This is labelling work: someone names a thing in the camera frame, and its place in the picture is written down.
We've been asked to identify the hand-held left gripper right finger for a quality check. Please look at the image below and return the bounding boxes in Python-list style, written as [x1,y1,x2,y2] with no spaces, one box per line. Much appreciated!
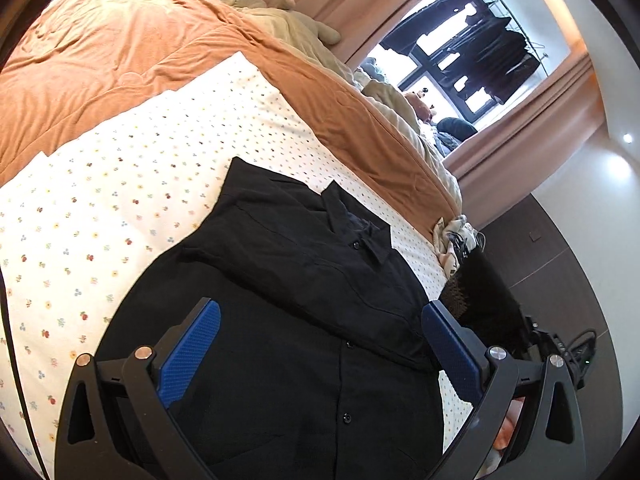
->
[421,300,588,480]

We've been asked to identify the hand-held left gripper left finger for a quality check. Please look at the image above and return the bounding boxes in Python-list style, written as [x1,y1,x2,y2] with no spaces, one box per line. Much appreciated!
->
[56,297,223,480]

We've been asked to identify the black button shirt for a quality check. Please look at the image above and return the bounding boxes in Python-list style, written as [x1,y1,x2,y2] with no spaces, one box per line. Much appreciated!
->
[92,156,446,480]

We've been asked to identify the dark hanging clothes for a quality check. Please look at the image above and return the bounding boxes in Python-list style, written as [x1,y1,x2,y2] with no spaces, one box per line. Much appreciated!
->
[385,0,546,103]

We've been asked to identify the black knit garment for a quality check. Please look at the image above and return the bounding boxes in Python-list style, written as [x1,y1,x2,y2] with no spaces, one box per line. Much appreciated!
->
[442,250,532,356]

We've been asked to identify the patterned beige cloth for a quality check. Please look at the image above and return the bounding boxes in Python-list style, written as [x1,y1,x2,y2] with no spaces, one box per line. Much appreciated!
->
[432,215,486,281]

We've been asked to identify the white floral bed sheet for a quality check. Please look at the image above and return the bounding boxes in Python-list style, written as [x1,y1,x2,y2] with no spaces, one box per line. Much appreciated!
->
[0,52,481,480]

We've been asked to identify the dark blue cushion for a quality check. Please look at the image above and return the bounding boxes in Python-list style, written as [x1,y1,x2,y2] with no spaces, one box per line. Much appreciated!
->
[436,117,479,152]

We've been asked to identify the brown plush toy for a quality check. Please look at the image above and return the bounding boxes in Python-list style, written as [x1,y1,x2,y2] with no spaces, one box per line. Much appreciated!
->
[404,89,437,125]

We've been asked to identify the orange blanket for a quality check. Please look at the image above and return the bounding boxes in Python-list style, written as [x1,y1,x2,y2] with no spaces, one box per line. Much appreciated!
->
[0,0,463,238]

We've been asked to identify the cream quilt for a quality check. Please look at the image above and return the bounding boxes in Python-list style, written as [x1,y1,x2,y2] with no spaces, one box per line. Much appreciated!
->
[222,0,463,211]

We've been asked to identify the grey plush toy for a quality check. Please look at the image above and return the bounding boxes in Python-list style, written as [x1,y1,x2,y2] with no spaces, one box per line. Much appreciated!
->
[277,0,342,46]

